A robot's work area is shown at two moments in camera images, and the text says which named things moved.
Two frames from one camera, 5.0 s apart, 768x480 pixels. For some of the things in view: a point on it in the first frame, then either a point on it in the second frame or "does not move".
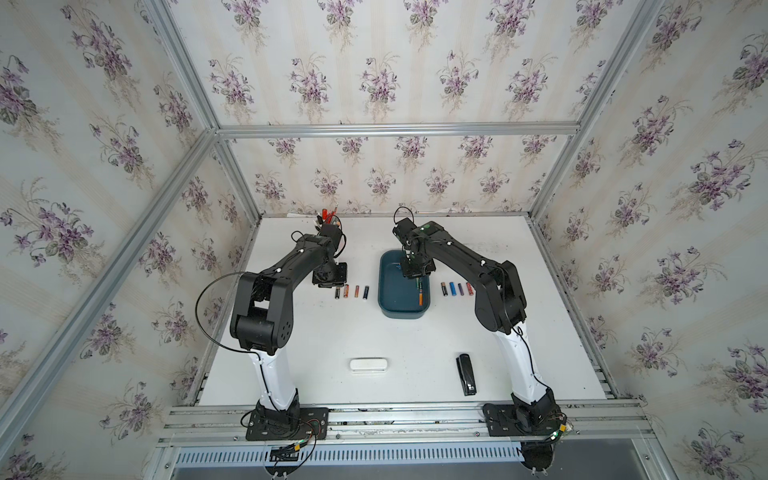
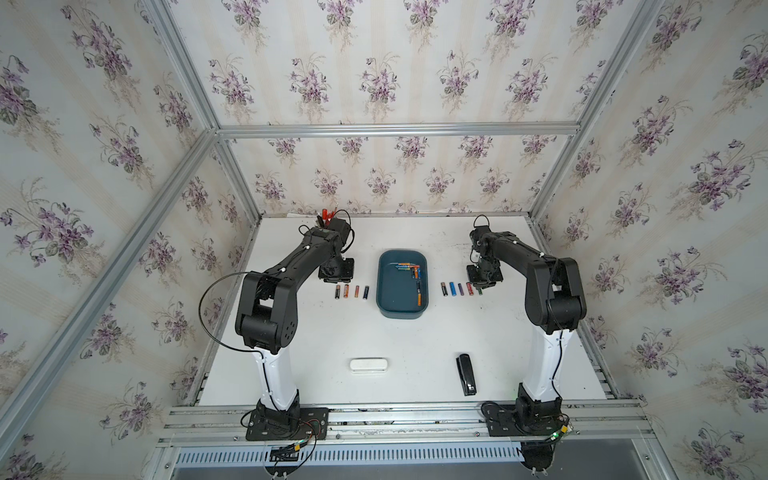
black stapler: x=467 y=374 does not move
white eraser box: x=368 y=365 does not move
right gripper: x=426 y=266 → x=475 y=281
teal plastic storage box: x=401 y=297 does not move
